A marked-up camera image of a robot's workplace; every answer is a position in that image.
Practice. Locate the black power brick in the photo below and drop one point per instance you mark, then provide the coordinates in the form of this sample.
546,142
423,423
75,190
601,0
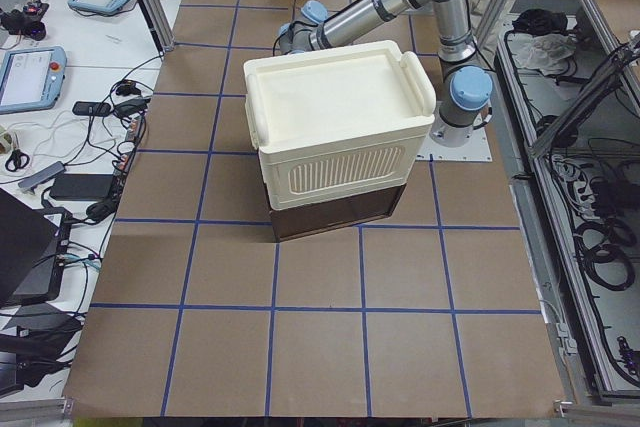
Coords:
81,187

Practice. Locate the cream plastic storage box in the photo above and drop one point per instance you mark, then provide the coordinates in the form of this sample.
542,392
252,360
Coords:
339,122

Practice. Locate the black laptop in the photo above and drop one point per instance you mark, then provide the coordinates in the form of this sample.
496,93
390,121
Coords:
33,242

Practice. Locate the lower teach pendant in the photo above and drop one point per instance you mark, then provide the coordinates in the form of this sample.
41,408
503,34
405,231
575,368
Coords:
31,79

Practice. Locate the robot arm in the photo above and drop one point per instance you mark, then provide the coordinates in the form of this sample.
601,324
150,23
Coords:
466,86

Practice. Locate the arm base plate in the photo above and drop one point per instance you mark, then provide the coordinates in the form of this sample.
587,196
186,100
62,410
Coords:
460,147

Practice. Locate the black scissors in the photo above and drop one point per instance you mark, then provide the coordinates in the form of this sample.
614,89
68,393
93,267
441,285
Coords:
17,160

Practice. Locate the dark wooden drawer cabinet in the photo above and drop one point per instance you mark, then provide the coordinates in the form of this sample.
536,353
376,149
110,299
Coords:
297,222

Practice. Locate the crumpled white cloth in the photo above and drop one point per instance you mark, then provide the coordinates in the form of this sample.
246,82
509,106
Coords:
549,54

